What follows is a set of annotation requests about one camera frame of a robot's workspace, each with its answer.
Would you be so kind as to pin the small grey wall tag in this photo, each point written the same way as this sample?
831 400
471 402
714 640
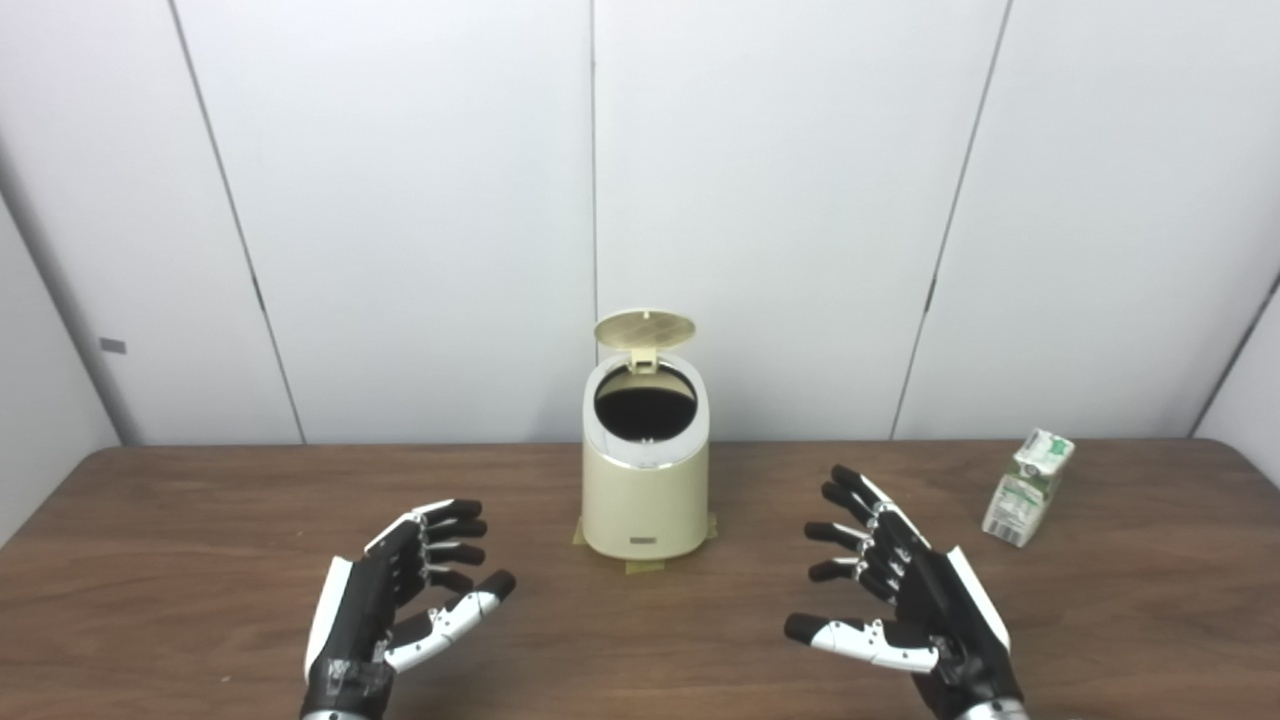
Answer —
113 346

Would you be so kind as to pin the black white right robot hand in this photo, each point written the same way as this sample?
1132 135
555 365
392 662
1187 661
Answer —
950 610

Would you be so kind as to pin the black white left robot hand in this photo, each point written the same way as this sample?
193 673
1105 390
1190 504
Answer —
360 620

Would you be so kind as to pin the cream-colored round bin lid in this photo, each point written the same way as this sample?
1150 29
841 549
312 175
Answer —
645 328

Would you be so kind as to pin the cream-colored bin body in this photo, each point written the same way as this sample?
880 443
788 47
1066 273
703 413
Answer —
645 505

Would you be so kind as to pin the green white milk carton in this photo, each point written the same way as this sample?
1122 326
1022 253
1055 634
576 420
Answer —
1025 495

